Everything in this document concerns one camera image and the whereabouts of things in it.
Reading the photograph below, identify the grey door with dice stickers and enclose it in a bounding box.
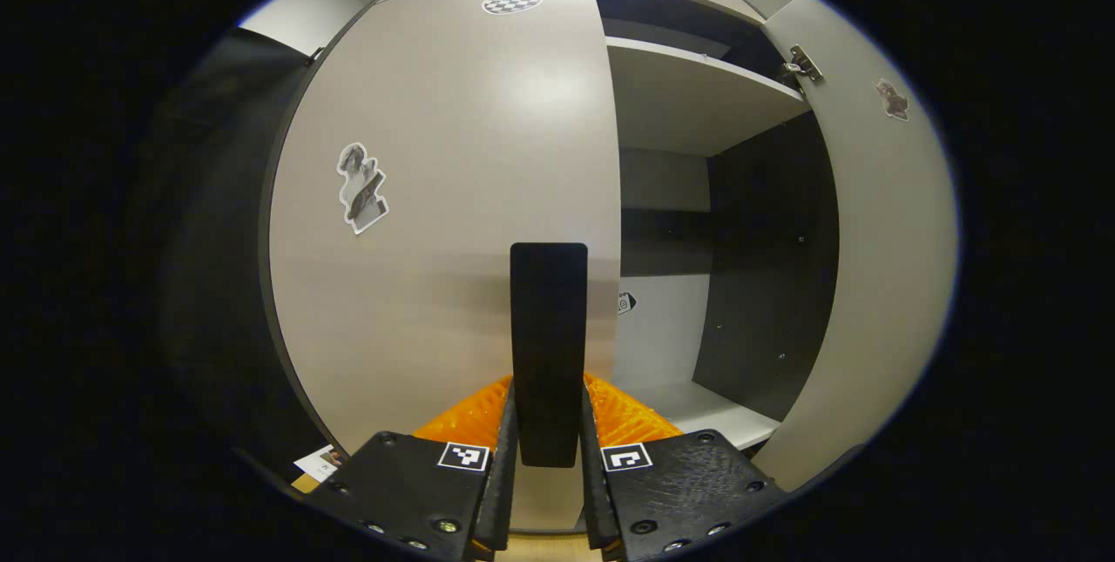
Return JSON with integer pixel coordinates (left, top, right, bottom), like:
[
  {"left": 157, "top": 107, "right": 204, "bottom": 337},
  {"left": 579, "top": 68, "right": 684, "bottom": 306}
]
[{"left": 751, "top": 0, "right": 959, "bottom": 493}]

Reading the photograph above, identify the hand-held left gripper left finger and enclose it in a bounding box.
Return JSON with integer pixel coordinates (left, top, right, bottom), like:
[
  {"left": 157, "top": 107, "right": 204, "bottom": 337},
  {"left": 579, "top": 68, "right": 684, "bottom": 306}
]
[{"left": 301, "top": 375, "right": 521, "bottom": 562}]

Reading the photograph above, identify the black cabinet door handle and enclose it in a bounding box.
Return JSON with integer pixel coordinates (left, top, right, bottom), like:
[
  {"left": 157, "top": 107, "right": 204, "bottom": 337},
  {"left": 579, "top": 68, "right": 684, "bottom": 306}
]
[{"left": 510, "top": 241, "right": 589, "bottom": 469}]

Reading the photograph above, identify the black backdrop cloth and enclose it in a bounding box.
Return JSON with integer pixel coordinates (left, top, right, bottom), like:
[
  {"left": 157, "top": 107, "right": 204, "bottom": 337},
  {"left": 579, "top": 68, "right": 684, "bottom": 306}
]
[{"left": 131, "top": 26, "right": 349, "bottom": 493}]

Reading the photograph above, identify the grey double-door shoe cabinet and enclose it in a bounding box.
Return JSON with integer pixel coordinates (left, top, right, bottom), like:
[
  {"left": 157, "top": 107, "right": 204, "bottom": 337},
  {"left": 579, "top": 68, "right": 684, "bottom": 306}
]
[{"left": 257, "top": 0, "right": 841, "bottom": 537}]

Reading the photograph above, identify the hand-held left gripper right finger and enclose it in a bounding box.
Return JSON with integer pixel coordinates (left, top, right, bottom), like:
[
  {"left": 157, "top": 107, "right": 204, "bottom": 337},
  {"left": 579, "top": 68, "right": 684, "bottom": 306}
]
[{"left": 579, "top": 372, "right": 789, "bottom": 562}]

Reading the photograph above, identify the grey cabinet shelf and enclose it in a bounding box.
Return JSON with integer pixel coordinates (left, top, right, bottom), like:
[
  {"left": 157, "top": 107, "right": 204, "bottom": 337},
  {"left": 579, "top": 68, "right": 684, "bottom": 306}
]
[
  {"left": 623, "top": 381, "right": 781, "bottom": 450},
  {"left": 605, "top": 37, "right": 811, "bottom": 158}
]

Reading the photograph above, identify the grey door with checkered sticker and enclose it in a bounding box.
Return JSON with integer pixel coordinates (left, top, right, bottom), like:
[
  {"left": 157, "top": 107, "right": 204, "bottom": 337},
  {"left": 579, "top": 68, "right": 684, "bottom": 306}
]
[{"left": 268, "top": 0, "right": 621, "bottom": 537}]

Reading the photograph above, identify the white picture book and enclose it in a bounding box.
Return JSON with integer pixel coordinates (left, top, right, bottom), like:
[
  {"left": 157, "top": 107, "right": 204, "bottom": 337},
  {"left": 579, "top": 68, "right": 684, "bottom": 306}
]
[{"left": 294, "top": 444, "right": 345, "bottom": 483}]

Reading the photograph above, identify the metal door hinge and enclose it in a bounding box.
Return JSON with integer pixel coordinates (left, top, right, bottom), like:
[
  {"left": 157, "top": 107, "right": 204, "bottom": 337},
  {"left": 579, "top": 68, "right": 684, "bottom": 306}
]
[{"left": 781, "top": 45, "right": 824, "bottom": 84}]

